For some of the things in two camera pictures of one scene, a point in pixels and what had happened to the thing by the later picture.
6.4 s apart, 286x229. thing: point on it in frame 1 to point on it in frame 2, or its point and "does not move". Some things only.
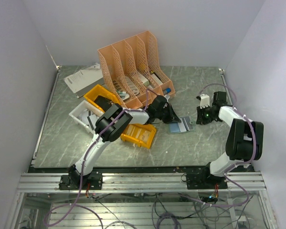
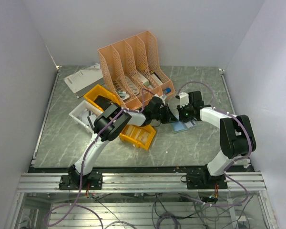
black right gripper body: [205, 116] to [185, 113]
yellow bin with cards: [142, 135] does not move
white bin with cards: [86, 114] does not move
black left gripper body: [165, 115] does not move
